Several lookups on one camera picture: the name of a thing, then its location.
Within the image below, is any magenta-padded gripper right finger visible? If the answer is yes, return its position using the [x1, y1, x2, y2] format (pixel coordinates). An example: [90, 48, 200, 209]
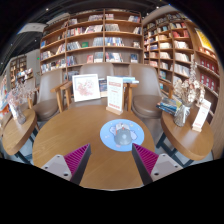
[131, 143, 184, 186]

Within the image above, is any white ceiling panel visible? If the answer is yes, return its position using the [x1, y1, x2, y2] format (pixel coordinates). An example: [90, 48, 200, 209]
[24, 22, 48, 34]

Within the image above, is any round blue mouse pad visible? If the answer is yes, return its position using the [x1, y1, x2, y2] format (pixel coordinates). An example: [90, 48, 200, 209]
[99, 118, 145, 153]

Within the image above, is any white framed flower picture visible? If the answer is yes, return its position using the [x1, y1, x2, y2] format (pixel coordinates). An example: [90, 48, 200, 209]
[71, 73, 102, 103]

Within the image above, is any tall wooden bookshelf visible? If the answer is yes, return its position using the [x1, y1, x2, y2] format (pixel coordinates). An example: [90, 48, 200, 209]
[142, 12, 224, 103]

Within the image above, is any dark book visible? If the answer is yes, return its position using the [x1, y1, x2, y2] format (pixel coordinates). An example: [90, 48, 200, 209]
[98, 78, 108, 98]

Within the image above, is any small distant bookshelf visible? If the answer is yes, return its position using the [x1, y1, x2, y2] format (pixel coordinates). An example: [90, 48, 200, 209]
[9, 54, 35, 84]

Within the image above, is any grey computer mouse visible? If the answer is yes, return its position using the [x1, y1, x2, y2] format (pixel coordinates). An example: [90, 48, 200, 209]
[113, 128, 132, 147]

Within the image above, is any stack of books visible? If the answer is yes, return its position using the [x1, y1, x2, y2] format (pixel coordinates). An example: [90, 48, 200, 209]
[155, 96, 183, 117]

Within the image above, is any light blue book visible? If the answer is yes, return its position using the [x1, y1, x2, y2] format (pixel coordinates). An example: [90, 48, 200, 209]
[116, 75, 140, 84]

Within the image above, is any small white table sign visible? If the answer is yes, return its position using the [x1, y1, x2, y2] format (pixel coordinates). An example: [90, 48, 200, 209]
[191, 98, 212, 133]

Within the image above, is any glass vase with dried flowers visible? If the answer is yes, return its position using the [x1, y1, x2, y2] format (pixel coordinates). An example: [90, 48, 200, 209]
[172, 60, 206, 128]

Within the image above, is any white sign on wooden base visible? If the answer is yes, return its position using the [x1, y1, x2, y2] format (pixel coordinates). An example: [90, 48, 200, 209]
[105, 75, 125, 116]

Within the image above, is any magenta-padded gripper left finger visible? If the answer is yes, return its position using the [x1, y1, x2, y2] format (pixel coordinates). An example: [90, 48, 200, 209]
[40, 143, 92, 186]

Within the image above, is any round wooden side table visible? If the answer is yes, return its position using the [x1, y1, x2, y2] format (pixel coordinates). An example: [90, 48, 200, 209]
[1, 108, 38, 164]
[155, 108, 215, 168]

